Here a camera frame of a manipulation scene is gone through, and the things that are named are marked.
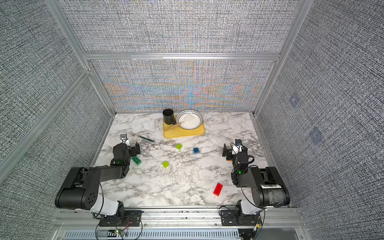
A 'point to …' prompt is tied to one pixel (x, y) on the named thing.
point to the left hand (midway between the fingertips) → (131, 141)
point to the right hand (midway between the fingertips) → (233, 140)
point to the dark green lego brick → (136, 160)
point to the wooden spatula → (187, 117)
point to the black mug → (168, 116)
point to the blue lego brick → (196, 150)
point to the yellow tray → (177, 131)
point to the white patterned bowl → (191, 124)
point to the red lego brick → (217, 189)
